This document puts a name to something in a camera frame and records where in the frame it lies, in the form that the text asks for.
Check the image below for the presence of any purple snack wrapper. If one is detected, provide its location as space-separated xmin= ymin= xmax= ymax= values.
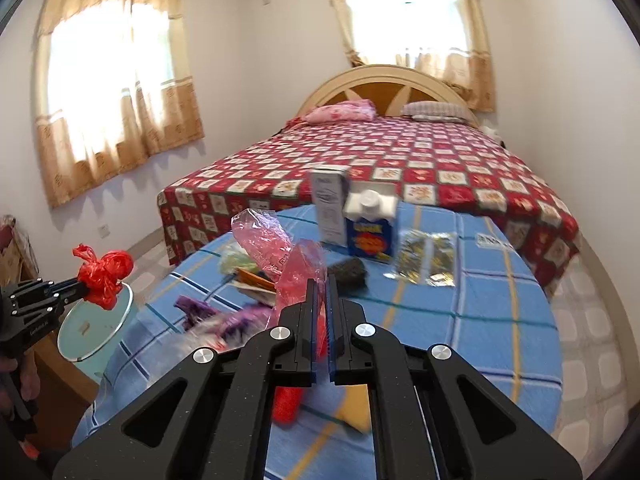
xmin=174 ymin=296 xmax=275 ymax=352

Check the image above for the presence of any blue carton with white cap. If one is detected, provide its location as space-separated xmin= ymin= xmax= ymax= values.
xmin=343 ymin=190 xmax=399 ymax=264

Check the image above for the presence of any narrow beige curtain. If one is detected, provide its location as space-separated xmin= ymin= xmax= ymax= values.
xmin=322 ymin=0 xmax=497 ymax=114

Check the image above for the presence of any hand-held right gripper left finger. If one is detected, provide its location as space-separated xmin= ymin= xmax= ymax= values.
xmin=52 ymin=279 xmax=320 ymax=480

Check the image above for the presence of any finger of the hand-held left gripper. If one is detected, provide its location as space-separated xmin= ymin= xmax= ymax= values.
xmin=7 ymin=278 xmax=87 ymax=297
xmin=10 ymin=291 xmax=95 ymax=318

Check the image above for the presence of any teal round metal bin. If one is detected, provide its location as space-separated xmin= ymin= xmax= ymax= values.
xmin=57 ymin=282 xmax=135 ymax=364

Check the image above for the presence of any wide beige curtain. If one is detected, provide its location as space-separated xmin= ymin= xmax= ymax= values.
xmin=32 ymin=0 xmax=206 ymax=209

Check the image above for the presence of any red mesh net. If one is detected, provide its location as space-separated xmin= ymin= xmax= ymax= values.
xmin=272 ymin=385 xmax=302 ymax=424

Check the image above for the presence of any orange snack packet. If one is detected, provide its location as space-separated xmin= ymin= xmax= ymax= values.
xmin=232 ymin=267 xmax=279 ymax=295

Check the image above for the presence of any pink plastic bag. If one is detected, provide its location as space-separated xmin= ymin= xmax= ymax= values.
xmin=231 ymin=208 xmax=328 ymax=332

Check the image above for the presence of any red plastic bag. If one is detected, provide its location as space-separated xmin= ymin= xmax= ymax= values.
xmin=72 ymin=244 xmax=135 ymax=310

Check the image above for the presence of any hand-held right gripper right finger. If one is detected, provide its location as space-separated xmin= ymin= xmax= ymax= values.
xmin=326 ymin=274 xmax=583 ymax=480

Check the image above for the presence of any bed with red quilt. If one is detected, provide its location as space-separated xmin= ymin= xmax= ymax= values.
xmin=157 ymin=114 xmax=584 ymax=302

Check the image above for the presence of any pink pillow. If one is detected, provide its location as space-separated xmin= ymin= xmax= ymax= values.
xmin=305 ymin=99 xmax=377 ymax=125

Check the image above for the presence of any tall white carton box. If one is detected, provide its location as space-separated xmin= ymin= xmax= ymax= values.
xmin=309 ymin=164 xmax=354 ymax=249

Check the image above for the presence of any wooden cabinet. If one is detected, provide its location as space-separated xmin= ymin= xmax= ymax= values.
xmin=0 ymin=214 xmax=101 ymax=407

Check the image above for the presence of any green crumpled wrapper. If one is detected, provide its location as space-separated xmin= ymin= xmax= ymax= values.
xmin=218 ymin=244 xmax=262 ymax=277

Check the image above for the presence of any cream wooden headboard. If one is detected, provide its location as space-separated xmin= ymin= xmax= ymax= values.
xmin=295 ymin=64 xmax=481 ymax=127

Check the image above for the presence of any black scouring pad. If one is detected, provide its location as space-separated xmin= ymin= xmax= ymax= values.
xmin=327 ymin=256 xmax=369 ymax=297

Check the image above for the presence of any blue plaid tablecloth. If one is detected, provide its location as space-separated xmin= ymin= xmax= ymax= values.
xmin=72 ymin=202 xmax=564 ymax=480

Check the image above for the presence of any clear packet with gold contents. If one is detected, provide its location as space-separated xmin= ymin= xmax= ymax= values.
xmin=384 ymin=230 xmax=459 ymax=289

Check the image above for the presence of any striped pillow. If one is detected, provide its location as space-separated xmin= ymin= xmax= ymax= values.
xmin=400 ymin=100 xmax=474 ymax=124

